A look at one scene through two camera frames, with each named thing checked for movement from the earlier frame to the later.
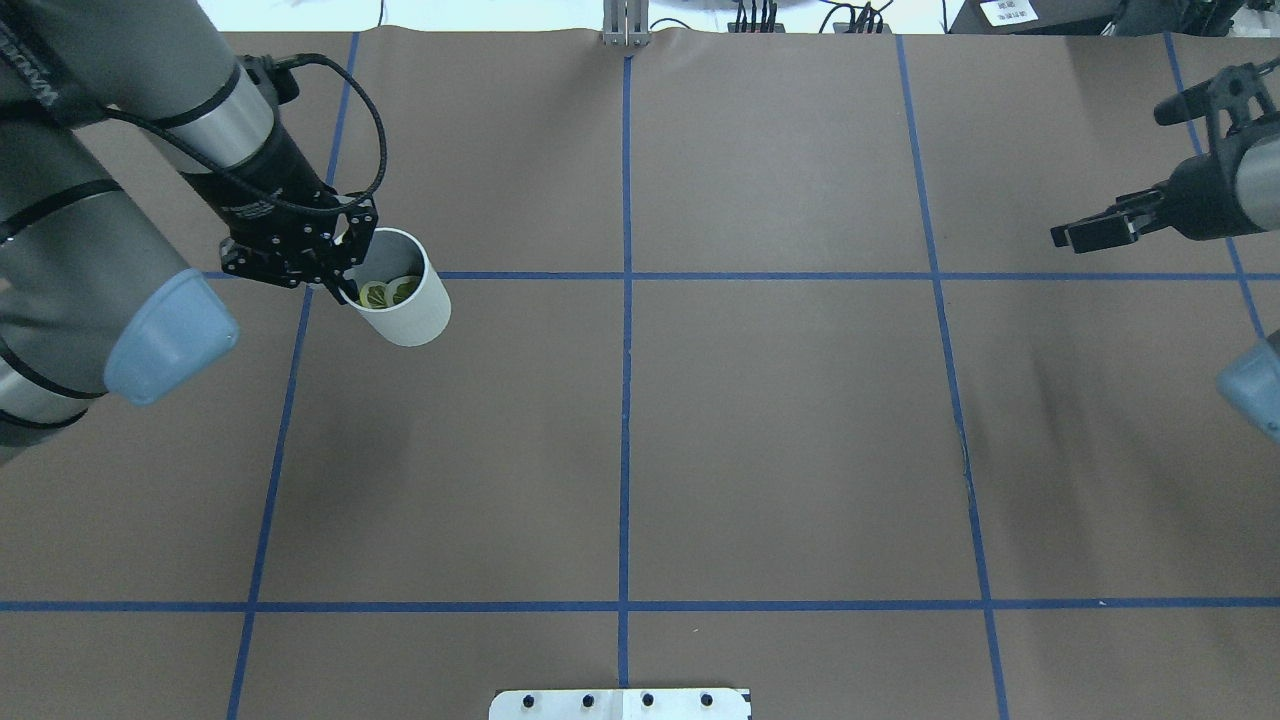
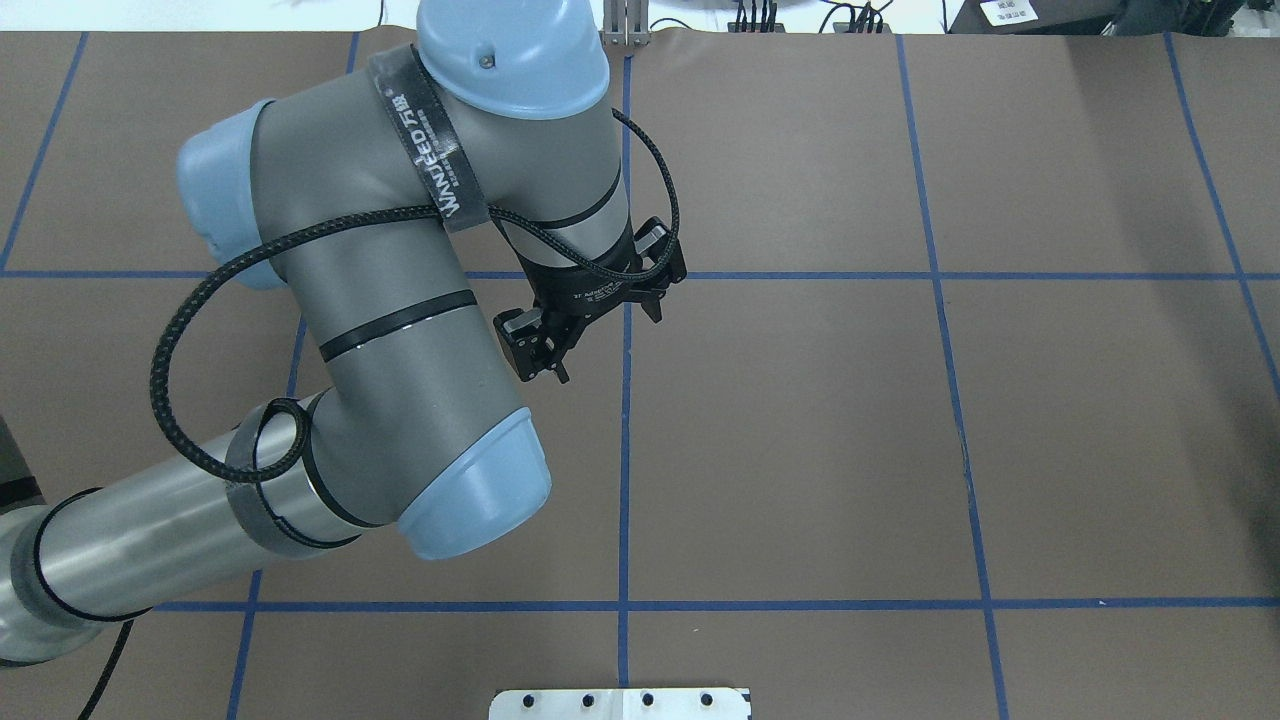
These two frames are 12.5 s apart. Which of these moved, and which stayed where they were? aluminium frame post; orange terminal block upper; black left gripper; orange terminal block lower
Moved: black left gripper
Stayed: orange terminal block lower; orange terminal block upper; aluminium frame post
